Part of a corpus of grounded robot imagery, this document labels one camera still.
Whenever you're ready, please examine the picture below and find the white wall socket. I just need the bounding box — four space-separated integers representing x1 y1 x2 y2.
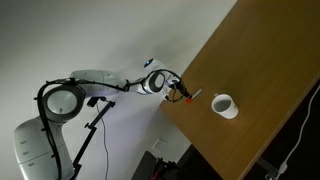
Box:
151 138 169 154

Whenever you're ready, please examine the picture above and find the black camera stand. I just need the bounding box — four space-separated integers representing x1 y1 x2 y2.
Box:
70 96 116 180

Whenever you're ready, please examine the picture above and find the thick white cable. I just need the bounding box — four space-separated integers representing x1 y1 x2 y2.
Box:
278 84 320 175

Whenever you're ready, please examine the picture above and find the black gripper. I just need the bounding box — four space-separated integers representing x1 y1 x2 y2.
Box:
168 79 193 101

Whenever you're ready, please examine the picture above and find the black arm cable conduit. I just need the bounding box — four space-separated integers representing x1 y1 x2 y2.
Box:
34 68 184 180

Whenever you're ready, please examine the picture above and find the thin black cable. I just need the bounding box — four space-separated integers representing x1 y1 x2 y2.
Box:
96 103 111 180

